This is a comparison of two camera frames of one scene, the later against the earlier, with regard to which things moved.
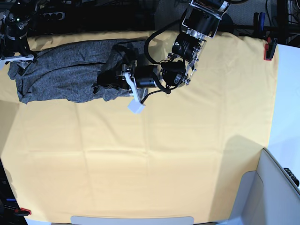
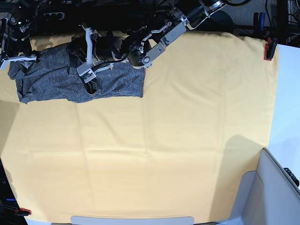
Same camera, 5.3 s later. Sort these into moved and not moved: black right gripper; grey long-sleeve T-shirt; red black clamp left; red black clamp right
Moved: black right gripper
Not moved: red black clamp left; grey long-sleeve T-shirt; red black clamp right
